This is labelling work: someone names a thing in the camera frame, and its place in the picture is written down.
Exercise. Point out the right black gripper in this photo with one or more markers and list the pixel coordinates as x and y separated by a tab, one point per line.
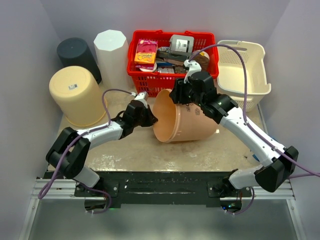
180	91

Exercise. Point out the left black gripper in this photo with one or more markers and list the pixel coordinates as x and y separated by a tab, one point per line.
146	116

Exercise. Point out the orange printed bucket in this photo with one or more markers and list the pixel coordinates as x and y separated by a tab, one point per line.
180	122

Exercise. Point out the white perforated storage basket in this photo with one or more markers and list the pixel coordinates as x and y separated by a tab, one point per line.
230	80

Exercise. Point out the white octagonal bin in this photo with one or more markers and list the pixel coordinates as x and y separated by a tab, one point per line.
111	48

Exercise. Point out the orange translucent bucket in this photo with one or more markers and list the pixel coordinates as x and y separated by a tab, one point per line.
78	95

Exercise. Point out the dark blue bucket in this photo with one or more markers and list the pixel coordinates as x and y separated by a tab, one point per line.
75	51

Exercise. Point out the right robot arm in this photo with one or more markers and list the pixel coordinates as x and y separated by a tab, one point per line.
276	162

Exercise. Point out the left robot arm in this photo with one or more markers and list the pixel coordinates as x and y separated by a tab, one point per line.
69	152

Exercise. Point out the dark flat box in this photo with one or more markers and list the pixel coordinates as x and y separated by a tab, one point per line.
174	59

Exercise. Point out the red plastic shopping basket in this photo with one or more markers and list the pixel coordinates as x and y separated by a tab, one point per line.
154	82

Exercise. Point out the pink yellow snack box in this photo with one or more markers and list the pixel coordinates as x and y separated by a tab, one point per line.
146	51

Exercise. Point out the grey white device box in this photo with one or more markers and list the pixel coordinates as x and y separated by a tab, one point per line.
181	44

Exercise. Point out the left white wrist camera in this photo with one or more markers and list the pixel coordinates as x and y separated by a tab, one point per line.
142	97

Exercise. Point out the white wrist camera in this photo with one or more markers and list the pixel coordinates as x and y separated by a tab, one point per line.
142	97
191	67

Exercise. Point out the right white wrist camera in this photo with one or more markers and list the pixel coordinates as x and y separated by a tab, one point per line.
191	67

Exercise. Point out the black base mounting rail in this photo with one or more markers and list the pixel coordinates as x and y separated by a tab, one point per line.
116	188

